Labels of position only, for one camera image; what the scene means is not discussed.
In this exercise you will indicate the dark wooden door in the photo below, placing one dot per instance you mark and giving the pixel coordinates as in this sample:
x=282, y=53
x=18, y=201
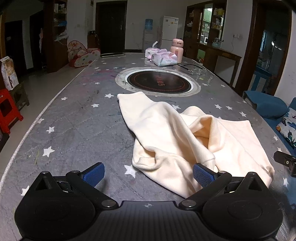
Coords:
x=111, y=25

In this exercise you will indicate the pink white soft tissue pack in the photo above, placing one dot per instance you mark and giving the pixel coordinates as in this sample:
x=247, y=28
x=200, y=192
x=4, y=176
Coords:
x=165, y=59

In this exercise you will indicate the round black induction cooker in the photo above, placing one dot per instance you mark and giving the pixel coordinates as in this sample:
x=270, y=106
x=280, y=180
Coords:
x=159, y=81

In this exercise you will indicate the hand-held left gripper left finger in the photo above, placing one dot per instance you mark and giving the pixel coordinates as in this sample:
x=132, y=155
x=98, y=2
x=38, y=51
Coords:
x=93, y=174

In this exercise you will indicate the red plastic stool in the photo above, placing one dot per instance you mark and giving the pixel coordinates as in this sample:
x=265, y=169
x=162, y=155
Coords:
x=9, y=109

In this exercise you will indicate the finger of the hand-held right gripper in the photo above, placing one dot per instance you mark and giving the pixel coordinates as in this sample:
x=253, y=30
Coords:
x=283, y=158

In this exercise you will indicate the dotted red play tent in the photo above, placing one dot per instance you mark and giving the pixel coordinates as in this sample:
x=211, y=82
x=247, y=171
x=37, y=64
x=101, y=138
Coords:
x=82, y=56

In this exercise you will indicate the white water dispenser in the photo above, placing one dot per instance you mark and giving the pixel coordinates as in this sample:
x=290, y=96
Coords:
x=148, y=39

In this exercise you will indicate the blue water bottle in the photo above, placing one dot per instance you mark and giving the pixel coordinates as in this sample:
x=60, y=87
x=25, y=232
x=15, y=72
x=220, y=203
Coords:
x=149, y=24

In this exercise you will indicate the cream pants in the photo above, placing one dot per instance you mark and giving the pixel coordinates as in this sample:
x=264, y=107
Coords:
x=161, y=129

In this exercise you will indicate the blue sofa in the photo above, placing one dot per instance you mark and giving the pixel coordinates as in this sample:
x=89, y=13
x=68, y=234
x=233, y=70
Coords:
x=266, y=104

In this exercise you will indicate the wooden desk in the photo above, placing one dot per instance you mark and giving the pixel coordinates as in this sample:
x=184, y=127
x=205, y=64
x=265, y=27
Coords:
x=222, y=56

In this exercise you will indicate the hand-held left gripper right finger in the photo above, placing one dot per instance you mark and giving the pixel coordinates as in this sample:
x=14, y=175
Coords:
x=203, y=175

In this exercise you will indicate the dark wooden open shelf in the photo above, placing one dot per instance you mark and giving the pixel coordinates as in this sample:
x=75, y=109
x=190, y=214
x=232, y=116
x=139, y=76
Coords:
x=54, y=51

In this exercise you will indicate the wooden glass-door cabinet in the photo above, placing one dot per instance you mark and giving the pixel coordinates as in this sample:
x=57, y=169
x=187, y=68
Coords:
x=196, y=25

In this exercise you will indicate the white tissue box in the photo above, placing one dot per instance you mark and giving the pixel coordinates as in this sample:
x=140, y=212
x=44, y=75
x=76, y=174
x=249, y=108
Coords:
x=149, y=51

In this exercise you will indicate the butterfly print pillow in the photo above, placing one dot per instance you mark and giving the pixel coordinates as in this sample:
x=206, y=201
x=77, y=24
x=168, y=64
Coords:
x=289, y=127

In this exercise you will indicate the low wooden stool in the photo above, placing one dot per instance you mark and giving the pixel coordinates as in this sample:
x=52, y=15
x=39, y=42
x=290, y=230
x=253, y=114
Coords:
x=20, y=95

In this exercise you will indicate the grey star-print table cover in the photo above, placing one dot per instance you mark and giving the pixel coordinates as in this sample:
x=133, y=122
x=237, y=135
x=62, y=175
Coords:
x=81, y=125

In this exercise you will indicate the printed paper bag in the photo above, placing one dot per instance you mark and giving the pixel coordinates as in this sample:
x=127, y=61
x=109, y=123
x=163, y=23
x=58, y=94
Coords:
x=9, y=74

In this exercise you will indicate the white refrigerator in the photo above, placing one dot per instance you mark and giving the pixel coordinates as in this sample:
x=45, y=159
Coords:
x=169, y=30

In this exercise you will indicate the pink thermos bottle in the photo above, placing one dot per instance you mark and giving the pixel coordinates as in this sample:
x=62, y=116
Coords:
x=177, y=49

